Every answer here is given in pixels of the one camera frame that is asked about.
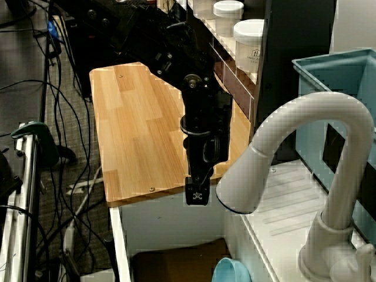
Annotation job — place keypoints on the wooden countertop board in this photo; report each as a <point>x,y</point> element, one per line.
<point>123,132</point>

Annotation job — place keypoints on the white curved faucet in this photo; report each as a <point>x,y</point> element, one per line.
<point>323,108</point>

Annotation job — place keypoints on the blue plug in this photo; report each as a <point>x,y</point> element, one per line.
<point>52,29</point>

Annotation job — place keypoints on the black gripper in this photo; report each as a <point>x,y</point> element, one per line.
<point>196,152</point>

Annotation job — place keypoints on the white jar with label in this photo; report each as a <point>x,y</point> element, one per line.
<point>248,47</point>

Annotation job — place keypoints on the teal plastic bin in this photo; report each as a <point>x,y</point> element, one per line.
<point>337,76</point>

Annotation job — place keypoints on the silver metal pole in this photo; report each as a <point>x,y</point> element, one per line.
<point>28,182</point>

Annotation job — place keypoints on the black bracket on pole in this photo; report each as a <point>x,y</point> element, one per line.
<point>8,179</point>

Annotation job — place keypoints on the white container with cut-off top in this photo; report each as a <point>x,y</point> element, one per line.
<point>204,8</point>

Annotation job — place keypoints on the black rod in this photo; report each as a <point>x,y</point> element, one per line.
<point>111,258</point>

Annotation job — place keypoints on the light blue bowl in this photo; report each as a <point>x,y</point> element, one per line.
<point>229,271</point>

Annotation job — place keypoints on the black upright panel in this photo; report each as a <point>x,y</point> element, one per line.
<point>293,44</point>

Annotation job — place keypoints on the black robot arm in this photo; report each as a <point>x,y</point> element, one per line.
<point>164,38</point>

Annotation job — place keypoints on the green clamp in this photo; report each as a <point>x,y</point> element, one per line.
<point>44,138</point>

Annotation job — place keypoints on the white shelf with dark tiles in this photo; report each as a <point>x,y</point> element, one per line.
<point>238,88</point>

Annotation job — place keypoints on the plain white jar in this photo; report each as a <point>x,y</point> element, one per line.
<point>228,17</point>

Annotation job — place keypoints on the white sink unit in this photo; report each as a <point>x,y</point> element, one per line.
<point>170,217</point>

